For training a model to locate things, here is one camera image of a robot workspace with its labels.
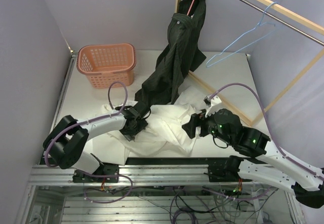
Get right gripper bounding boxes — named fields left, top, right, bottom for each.
left=182, top=104, right=234, bottom=145

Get white shirt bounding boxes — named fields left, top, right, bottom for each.
left=92, top=86, right=205, bottom=165

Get dark striped shirt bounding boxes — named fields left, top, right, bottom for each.
left=135, top=0, right=207, bottom=106

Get blue wire hanger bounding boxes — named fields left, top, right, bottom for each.
left=205, top=1, right=279, bottom=69

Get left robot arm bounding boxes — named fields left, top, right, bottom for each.
left=43, top=102, right=151, bottom=182

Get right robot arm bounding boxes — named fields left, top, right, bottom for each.
left=182, top=109, right=323, bottom=209

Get pink plastic basket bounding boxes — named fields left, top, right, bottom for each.
left=76, top=43, right=136, bottom=89

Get metal hanging rod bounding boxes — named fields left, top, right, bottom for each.
left=238, top=0, right=323, bottom=46

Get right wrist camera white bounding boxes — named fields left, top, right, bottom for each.
left=204, top=95, right=223, bottom=118

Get tangled cables under table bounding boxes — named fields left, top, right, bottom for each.
left=85, top=173, right=279, bottom=224

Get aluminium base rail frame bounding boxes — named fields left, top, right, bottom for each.
left=27, top=50, right=299, bottom=224

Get wooden clothes rack frame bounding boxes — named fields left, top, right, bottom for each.
left=175, top=0, right=324, bottom=127

